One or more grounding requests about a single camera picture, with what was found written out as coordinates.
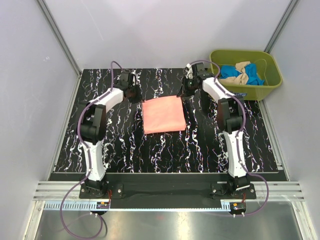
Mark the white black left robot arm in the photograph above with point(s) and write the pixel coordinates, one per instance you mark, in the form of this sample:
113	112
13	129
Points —
91	129

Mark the right slotted cable duct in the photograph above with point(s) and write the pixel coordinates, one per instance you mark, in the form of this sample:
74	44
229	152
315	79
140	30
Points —
234	208

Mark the slotted cable duct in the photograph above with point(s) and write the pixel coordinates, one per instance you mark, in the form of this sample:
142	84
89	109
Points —
77	205
234	208

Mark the pink t shirt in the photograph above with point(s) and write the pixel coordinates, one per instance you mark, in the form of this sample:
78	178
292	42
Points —
163	114

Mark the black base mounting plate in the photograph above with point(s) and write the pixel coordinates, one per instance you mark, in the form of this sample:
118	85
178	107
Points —
168	202

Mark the olive green plastic bin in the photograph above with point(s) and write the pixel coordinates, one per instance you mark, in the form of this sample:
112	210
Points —
267	70

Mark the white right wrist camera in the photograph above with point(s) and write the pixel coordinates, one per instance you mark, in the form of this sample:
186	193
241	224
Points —
189	74

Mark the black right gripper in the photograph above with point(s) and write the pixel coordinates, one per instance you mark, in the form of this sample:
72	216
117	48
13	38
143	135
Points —
184	90

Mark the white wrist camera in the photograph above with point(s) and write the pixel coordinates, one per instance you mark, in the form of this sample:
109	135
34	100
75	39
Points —
133	79
189	74

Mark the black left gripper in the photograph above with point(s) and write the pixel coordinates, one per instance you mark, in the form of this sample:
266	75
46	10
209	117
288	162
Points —
138	99

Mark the blue t shirt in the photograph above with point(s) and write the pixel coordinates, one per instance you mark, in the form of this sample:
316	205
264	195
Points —
254	79

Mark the aluminium frame rail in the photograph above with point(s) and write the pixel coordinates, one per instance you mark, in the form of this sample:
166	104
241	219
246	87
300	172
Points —
275	191

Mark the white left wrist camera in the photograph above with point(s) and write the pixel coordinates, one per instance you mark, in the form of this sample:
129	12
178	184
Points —
133	79

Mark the left slotted cable duct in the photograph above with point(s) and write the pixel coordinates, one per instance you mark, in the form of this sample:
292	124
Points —
77	205

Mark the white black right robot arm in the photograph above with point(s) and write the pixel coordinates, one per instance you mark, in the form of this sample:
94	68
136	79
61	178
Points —
230	117

